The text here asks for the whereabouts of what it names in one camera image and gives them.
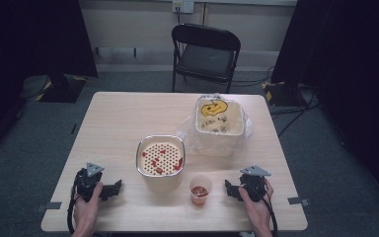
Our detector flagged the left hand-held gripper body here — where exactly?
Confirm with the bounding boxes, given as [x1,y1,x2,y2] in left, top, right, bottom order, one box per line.
[74,162,106,202]

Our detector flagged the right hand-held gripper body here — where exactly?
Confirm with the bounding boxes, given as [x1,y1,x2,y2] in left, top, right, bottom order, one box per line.
[239,165,272,202]

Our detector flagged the person's left hand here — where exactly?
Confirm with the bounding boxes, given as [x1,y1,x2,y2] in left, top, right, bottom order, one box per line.
[73,182,104,230]

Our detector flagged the person's right hand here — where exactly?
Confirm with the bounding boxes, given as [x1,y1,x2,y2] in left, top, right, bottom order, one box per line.
[238,178,274,232]

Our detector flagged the clear plastic cup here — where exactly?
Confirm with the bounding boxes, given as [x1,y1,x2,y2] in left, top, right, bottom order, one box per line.
[189,175,213,207]

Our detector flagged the grey tape strip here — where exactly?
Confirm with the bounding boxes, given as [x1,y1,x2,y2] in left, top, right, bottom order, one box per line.
[287,196,311,208]
[35,200,63,213]

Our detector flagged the red food scraps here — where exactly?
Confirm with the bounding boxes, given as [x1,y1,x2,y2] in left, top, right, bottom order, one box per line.
[140,148,185,175]

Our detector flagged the beige bin with perforated strainer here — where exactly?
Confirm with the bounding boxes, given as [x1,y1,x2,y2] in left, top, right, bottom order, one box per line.
[135,134,187,194]

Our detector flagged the black stand base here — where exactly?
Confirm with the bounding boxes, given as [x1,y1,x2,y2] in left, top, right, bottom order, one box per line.
[35,73,89,104]
[261,80,311,108]

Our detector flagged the black folding chair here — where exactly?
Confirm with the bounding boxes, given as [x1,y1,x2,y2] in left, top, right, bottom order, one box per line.
[171,23,242,94]

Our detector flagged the black curtain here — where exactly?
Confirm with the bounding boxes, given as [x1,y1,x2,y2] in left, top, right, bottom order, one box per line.
[0,0,99,166]
[270,0,379,211]

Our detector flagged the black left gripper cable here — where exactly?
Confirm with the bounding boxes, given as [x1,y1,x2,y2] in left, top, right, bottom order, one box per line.
[66,184,81,236]

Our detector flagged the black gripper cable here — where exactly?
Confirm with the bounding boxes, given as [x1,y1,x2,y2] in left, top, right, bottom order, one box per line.
[262,192,279,237]
[66,184,81,236]

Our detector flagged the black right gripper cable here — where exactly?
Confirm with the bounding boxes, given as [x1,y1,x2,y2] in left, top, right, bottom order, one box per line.
[262,192,279,237]

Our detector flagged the black floor cable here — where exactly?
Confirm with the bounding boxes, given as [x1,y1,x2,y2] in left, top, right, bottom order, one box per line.
[229,65,276,88]
[269,88,321,138]

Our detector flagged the white wall socket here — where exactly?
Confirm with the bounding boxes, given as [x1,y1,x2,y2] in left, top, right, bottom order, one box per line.
[172,0,195,15]

